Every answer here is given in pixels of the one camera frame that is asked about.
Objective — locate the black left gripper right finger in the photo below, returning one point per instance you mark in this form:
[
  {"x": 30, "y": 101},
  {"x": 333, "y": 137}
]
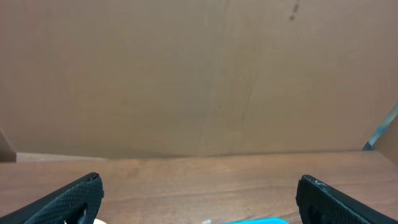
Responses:
[{"x": 319, "y": 203}]

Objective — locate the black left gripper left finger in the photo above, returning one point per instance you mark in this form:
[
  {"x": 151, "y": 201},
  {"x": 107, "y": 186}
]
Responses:
[{"x": 76, "y": 203}]

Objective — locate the white plate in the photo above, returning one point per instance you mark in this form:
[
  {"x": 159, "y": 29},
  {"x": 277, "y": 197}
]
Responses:
[{"x": 97, "y": 221}]

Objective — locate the blue plastic tray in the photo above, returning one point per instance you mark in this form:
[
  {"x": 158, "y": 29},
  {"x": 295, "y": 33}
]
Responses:
[{"x": 261, "y": 221}]

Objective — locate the blue strip at wall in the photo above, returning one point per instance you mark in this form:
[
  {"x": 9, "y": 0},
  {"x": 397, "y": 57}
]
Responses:
[{"x": 369, "y": 146}]

